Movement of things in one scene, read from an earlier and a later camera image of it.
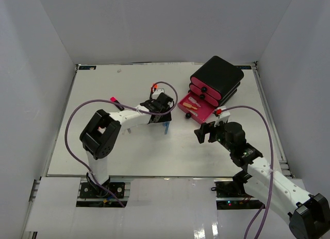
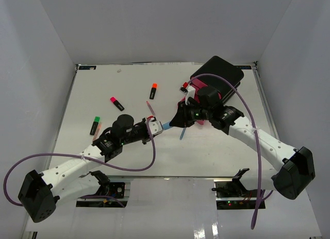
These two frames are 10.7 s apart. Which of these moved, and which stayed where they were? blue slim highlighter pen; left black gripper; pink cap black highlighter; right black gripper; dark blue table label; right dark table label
Moved: blue slim highlighter pen; right black gripper; left black gripper
Stayed: right dark table label; pink cap black highlighter; dark blue table label
